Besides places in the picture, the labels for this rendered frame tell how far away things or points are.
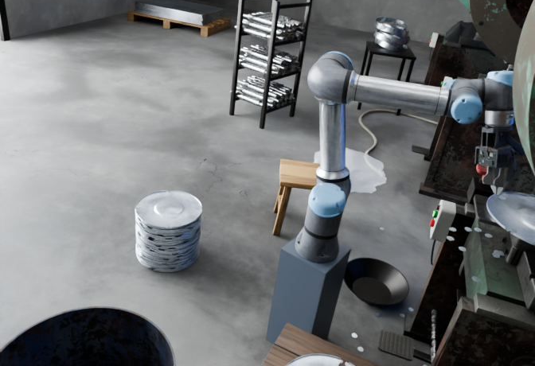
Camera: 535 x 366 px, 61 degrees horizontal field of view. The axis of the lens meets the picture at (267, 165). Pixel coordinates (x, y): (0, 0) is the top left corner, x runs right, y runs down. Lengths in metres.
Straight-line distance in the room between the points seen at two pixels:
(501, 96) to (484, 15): 1.21
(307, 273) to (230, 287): 0.58
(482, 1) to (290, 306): 1.75
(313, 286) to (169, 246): 0.72
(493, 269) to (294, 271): 0.61
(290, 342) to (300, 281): 0.25
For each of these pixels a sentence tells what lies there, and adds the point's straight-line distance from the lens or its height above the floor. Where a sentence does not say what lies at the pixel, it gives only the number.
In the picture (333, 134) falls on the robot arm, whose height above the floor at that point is 0.84.
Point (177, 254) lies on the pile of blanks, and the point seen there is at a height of 0.10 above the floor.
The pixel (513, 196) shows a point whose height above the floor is 0.78.
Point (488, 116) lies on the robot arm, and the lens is 1.45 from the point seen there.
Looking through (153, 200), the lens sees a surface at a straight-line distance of 2.13.
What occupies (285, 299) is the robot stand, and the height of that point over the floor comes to 0.25.
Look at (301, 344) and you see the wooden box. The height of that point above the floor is 0.35.
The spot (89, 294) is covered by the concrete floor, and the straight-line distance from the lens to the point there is 2.05.
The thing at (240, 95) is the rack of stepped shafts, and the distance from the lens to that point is 3.64.
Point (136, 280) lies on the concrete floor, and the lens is 2.09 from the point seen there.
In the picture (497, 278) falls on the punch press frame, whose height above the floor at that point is 0.65.
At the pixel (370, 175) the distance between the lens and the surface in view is 2.84.
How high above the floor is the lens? 1.42
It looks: 28 degrees down
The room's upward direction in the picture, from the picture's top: 8 degrees clockwise
